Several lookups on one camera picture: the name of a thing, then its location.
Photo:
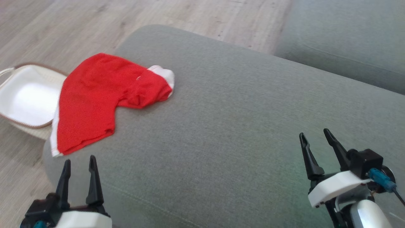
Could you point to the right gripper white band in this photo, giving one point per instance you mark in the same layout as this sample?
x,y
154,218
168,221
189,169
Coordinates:
x,y
335,186

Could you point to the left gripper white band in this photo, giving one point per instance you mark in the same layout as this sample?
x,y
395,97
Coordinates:
x,y
84,220

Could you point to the small red garment white trim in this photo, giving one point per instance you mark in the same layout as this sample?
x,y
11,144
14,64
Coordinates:
x,y
91,104

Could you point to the white laundry basket brown rim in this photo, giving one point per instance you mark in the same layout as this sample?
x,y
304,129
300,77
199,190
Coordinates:
x,y
28,98

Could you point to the large grey sofa seat cushion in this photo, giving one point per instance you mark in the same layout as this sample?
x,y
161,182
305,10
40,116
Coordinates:
x,y
221,126

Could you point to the grey sofa cushion with seam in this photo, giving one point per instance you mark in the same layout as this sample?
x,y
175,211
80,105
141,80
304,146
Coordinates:
x,y
348,31

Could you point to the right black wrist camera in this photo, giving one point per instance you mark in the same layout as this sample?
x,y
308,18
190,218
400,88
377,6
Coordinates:
x,y
365,161

